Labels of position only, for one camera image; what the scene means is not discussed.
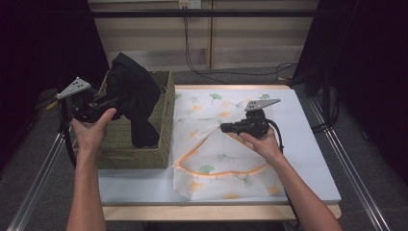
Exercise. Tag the white leaf-print mesh laundry bag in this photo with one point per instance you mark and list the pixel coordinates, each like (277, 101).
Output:
(205, 186)

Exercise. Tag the yellow tape piece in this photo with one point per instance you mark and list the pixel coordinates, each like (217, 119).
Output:
(51, 105)

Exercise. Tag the green woven basket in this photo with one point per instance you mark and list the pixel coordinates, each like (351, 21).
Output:
(122, 154)

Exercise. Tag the white wall outlet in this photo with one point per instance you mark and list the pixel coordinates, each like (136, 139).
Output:
(190, 4)

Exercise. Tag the person's right hand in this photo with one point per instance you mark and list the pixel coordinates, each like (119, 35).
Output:
(266, 147)

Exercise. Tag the person's left hand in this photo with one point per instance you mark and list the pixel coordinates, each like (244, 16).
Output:
(89, 136)

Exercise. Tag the black garment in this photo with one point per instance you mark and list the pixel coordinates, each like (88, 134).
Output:
(134, 89)

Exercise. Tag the black horizontal bar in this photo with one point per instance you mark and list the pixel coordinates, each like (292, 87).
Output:
(144, 13)

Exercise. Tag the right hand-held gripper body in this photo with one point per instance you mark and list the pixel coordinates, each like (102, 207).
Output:
(256, 123)

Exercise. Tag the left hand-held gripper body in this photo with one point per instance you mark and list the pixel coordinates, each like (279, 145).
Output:
(83, 107)

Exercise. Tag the metal floor rail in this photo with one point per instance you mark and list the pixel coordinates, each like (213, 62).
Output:
(38, 179)
(359, 189)

